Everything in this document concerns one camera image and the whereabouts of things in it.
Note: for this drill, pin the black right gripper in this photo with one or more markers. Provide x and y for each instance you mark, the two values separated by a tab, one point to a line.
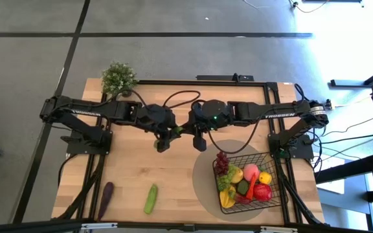
212	115

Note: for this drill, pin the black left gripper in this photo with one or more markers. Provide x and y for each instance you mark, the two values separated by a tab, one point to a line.
162	119

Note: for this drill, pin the dark green cucumber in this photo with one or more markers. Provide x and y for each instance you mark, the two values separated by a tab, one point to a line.
179	130

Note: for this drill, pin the red grape bunch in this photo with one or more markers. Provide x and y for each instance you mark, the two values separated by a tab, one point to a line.
221	163

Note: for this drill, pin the green grape bunch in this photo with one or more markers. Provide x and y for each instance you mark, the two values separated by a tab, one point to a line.
224	182

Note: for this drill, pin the yellow pear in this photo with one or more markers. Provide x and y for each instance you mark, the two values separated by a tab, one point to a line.
239	176

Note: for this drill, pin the pink peach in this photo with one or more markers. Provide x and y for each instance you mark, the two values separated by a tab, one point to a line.
250	171

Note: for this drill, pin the yellow starfruit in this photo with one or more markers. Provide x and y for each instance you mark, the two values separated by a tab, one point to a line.
225	199

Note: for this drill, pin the green avocado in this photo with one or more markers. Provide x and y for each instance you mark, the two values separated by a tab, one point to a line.
243	187

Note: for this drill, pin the orange carrot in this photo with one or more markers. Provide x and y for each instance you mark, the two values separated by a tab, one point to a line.
252	186

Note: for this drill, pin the red pepper with green stem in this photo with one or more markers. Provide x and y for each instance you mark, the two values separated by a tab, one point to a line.
242	199

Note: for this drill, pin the yellow lemon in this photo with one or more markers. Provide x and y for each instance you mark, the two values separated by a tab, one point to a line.
265	178

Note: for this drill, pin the red apple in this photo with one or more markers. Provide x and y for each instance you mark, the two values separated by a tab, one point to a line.
263	192

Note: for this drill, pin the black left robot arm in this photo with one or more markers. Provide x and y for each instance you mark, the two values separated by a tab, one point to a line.
92	110

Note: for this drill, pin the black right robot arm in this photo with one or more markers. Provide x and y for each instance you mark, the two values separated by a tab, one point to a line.
270	113

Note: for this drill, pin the round grey mat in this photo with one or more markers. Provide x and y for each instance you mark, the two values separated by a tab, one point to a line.
202	187

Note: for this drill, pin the light green bumpy cucumber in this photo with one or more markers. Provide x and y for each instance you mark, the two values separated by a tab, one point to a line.
151	199

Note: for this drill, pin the black bar with knob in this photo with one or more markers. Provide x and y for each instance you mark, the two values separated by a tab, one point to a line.
215	78

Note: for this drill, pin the green potted plant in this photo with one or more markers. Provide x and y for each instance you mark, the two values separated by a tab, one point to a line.
120	79

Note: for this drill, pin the purple eggplant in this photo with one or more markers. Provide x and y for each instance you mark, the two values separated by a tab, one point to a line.
106	199

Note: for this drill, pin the black diagonal beam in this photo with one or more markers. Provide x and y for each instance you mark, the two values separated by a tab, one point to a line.
351	168

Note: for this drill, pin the black crossbar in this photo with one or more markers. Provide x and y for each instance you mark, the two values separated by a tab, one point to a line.
28	226

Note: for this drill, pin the black floor stand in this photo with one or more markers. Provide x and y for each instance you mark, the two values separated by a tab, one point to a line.
351	83

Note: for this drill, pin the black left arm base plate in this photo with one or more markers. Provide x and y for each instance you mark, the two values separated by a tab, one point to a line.
76	147

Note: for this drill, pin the silver bracket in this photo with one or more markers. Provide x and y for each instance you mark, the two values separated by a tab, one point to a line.
99	226
278	229

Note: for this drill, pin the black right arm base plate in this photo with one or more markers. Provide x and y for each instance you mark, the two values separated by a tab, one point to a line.
304	154

